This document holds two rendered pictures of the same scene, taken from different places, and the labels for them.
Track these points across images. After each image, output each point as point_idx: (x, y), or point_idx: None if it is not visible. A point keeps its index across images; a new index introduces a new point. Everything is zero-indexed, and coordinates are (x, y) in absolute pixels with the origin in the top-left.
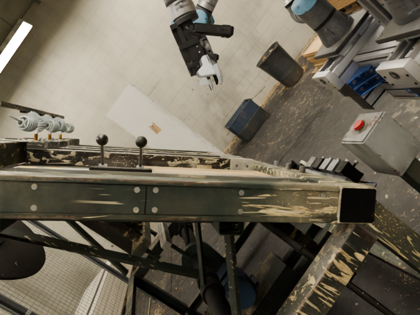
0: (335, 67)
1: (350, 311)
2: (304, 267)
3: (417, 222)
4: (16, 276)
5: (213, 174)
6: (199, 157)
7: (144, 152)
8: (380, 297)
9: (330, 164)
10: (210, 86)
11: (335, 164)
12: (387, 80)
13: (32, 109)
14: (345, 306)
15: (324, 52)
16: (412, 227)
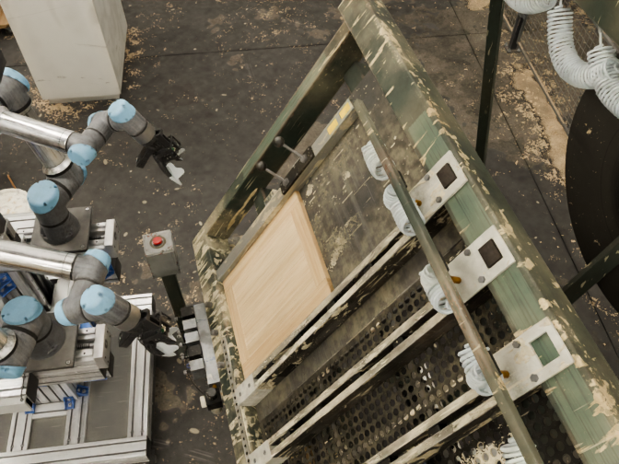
0: (90, 328)
1: (318, 436)
2: None
3: (195, 461)
4: (572, 225)
5: (254, 231)
6: (274, 350)
7: (344, 375)
8: (282, 422)
9: (189, 328)
10: (171, 335)
11: (187, 319)
12: (115, 250)
13: (406, 214)
14: (320, 446)
15: (72, 338)
16: (203, 460)
